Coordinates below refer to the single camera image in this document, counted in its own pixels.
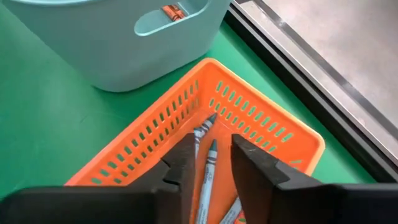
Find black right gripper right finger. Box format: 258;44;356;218
231;133;398;224

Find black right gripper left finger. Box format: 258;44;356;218
0;133;196;224

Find teal plastic bin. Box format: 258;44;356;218
1;0;233;93

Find orange crayon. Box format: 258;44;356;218
161;3;187;22

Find black table frame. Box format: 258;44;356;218
223;0;398;184

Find orange mesh basket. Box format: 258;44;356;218
64;57;326;224

